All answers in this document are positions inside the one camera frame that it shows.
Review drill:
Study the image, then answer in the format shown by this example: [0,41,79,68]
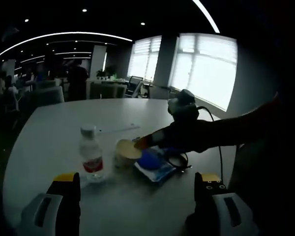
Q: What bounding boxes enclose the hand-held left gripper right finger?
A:
[185,172,259,236]

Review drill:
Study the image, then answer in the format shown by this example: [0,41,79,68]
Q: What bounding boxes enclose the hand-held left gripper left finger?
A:
[21,172,82,236]

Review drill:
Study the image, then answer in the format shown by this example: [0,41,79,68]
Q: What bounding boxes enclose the clear package with blue pad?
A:
[134,147,177,183]

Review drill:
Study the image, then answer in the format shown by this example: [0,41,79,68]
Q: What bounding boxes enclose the white paper cup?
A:
[114,139,145,170]

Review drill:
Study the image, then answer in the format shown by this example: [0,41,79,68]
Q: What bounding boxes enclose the clear plastic water bottle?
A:
[79,125,106,182]

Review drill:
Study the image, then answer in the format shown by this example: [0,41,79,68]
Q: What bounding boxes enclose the white power strip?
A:
[95,124,141,135]

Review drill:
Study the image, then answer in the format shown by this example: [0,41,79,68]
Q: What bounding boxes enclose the mesh office chair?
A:
[126,75,144,98]

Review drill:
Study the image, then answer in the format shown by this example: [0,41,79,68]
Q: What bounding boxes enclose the white office desk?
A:
[86,78,128,99]

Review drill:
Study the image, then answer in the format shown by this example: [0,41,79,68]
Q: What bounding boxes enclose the person's dark clothing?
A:
[230,98,295,236]

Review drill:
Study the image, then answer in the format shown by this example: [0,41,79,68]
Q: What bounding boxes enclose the green potted plant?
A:
[95,65,117,80]

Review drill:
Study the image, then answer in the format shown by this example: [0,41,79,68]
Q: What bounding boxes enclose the white table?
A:
[2,98,236,236]

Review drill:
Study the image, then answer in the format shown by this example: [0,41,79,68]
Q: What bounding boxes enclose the white chair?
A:
[27,86,65,104]

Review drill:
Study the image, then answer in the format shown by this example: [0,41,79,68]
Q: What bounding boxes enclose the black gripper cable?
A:
[196,105,224,179]

